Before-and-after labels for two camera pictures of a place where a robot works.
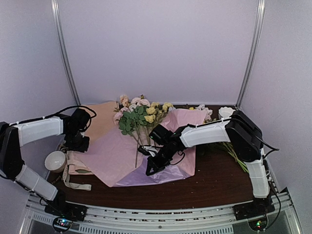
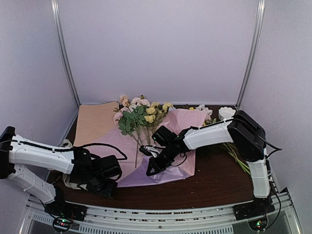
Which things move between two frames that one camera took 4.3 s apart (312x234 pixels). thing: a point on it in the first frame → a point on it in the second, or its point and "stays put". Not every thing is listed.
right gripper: x=150 y=164 stays put
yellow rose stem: x=154 y=114 stays put
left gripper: x=82 y=148 → x=108 y=191
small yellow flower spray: x=229 y=146 stays put
